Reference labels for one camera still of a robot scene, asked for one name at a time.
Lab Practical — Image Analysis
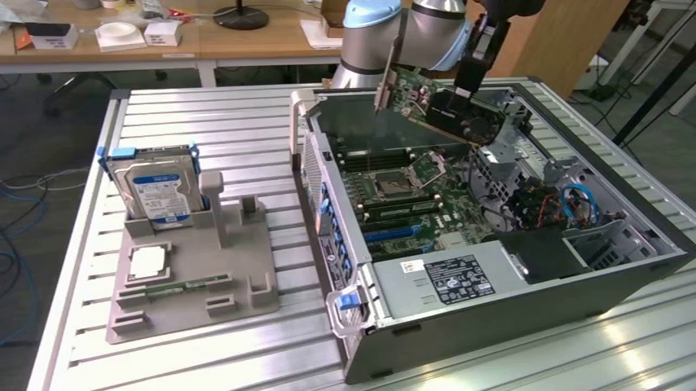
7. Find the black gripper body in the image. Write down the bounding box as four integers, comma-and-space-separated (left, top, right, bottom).
480, 0, 544, 25

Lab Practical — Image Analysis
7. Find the graphics card with black fan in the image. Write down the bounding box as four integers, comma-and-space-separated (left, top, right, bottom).
372, 64, 506, 147

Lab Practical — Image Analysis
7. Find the wooden cabinet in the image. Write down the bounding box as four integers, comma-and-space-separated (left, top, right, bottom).
466, 0, 631, 101

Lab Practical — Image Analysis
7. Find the metal disk bay cage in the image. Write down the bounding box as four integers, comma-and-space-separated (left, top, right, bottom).
466, 120, 550, 204

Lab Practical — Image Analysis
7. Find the metal socket cover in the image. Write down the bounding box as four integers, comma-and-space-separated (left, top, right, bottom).
404, 150, 452, 191

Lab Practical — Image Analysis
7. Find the brown cardboard box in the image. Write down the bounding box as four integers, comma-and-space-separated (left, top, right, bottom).
319, 0, 352, 29

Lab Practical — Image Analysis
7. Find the white flat box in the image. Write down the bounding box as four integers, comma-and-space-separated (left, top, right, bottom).
300, 18, 344, 51

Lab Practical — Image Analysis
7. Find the CPU socket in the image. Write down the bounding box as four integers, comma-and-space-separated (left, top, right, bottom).
368, 169, 423, 200

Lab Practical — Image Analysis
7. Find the green motherboard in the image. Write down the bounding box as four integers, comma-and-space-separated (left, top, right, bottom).
328, 136, 500, 261

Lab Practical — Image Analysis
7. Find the silver chipset heatsink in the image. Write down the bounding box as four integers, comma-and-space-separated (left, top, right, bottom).
436, 232, 468, 249

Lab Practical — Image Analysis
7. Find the blue expansion slot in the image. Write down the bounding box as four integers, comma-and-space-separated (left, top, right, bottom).
361, 226, 424, 245

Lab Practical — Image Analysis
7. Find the wooden desk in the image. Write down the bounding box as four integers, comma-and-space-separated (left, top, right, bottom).
0, 0, 495, 89

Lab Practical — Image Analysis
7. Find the black round lamp base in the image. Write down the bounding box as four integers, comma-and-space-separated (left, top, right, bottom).
212, 0, 271, 30

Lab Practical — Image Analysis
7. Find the grey power supply unit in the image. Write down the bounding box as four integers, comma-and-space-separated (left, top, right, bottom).
371, 240, 531, 323

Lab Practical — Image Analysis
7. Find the small white labelled box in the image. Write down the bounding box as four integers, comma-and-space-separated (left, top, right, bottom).
142, 20, 184, 47

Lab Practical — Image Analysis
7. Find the blue case release latch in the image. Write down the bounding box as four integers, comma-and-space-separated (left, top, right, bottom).
335, 292, 364, 314

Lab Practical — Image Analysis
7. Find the black open PC case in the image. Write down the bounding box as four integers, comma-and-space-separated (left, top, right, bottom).
287, 81, 696, 386

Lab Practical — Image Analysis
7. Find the hard disk in blue caddy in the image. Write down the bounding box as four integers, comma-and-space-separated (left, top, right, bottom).
96, 142, 201, 225

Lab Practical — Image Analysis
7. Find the white box with round insert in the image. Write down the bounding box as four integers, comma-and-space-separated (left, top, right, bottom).
94, 22, 148, 53

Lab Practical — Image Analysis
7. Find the silver CPU chip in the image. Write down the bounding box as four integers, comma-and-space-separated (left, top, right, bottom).
128, 246, 170, 282

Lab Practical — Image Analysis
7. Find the grey plastic parts rack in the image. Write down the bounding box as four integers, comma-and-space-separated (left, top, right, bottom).
102, 170, 281, 346

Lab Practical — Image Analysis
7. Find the white box with black lid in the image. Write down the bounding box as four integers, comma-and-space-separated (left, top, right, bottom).
23, 22, 80, 51

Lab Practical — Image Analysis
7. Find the dark arm cable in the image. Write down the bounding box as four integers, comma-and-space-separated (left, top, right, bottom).
387, 11, 409, 75

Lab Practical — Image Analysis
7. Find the blue disk wire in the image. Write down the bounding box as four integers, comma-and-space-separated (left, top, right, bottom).
558, 182, 602, 229

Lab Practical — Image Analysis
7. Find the grey floor cable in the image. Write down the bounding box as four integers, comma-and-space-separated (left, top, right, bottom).
0, 166, 88, 192

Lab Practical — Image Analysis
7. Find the blue floor cable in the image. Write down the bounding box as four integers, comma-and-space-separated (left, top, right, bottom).
0, 182, 49, 347

